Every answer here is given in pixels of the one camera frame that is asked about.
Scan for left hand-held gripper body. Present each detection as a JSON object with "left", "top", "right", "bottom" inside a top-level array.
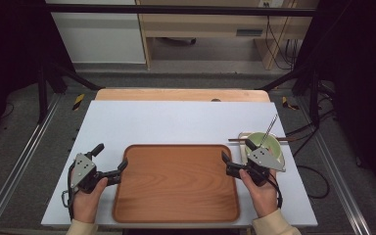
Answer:
[{"left": 69, "top": 152, "right": 122, "bottom": 194}]

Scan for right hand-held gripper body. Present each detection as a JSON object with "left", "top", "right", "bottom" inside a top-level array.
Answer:
[{"left": 225, "top": 147, "right": 287, "bottom": 188}]

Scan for green bowl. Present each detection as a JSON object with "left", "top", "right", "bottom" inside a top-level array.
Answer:
[{"left": 244, "top": 131, "right": 282, "bottom": 165}]

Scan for metal spoon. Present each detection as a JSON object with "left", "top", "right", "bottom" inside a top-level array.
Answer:
[{"left": 259, "top": 114, "right": 279, "bottom": 147}]

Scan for brown wooden tray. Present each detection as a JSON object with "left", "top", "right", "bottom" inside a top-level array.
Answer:
[{"left": 112, "top": 144, "right": 241, "bottom": 224}]

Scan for person's left hand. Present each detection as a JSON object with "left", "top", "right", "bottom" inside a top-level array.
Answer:
[{"left": 72, "top": 177, "right": 109, "bottom": 225}]

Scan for person's right hand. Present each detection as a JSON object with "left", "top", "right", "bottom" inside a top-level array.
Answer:
[{"left": 239, "top": 168, "right": 279, "bottom": 219}]

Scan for yellow black floor tape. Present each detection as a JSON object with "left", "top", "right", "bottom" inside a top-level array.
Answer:
[
  {"left": 281, "top": 96, "right": 301, "bottom": 112},
  {"left": 71, "top": 93, "right": 86, "bottom": 112}
]

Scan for light wooden table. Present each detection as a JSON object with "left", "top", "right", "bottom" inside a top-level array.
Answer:
[{"left": 94, "top": 87, "right": 271, "bottom": 103}]

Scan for white cabinet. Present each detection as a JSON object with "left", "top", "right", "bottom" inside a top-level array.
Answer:
[{"left": 45, "top": 0, "right": 147, "bottom": 65}]

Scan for light wooden desk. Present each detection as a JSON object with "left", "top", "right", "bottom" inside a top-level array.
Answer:
[{"left": 136, "top": 0, "right": 319, "bottom": 71}]

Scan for black curtain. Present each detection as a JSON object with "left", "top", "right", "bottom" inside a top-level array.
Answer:
[
  {"left": 0, "top": 0, "right": 76, "bottom": 150},
  {"left": 293, "top": 0, "right": 376, "bottom": 205}
]

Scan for white power strip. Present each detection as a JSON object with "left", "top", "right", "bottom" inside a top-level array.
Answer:
[{"left": 258, "top": 0, "right": 285, "bottom": 9}]

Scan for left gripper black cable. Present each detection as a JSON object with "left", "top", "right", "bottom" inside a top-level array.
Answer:
[{"left": 61, "top": 162, "right": 76, "bottom": 220}]

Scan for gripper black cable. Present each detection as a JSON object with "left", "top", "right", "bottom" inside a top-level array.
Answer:
[
  {"left": 61, "top": 162, "right": 76, "bottom": 220},
  {"left": 267, "top": 175, "right": 284, "bottom": 210}
]

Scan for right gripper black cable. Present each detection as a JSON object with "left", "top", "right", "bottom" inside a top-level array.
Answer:
[{"left": 267, "top": 175, "right": 284, "bottom": 210}]

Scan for black floor cables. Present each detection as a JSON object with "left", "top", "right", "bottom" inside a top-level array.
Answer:
[{"left": 285, "top": 109, "right": 337, "bottom": 158}]

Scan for black floor cable loop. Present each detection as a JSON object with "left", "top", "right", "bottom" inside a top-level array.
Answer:
[{"left": 295, "top": 164, "right": 331, "bottom": 200}]

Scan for aluminium floor rail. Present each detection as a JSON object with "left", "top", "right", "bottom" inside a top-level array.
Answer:
[
  {"left": 298, "top": 97, "right": 373, "bottom": 235},
  {"left": 0, "top": 93, "right": 63, "bottom": 235}
]

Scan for black frame leg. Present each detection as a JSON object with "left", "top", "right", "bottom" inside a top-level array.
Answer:
[
  {"left": 36, "top": 57, "right": 103, "bottom": 124},
  {"left": 259, "top": 63, "right": 321, "bottom": 125}
]

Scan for black desk cables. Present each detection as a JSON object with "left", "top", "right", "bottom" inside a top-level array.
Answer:
[{"left": 264, "top": 15, "right": 301, "bottom": 71}]

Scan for black horizontal frame bar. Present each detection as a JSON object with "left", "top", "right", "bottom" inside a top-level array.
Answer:
[{"left": 45, "top": 3, "right": 317, "bottom": 18}]

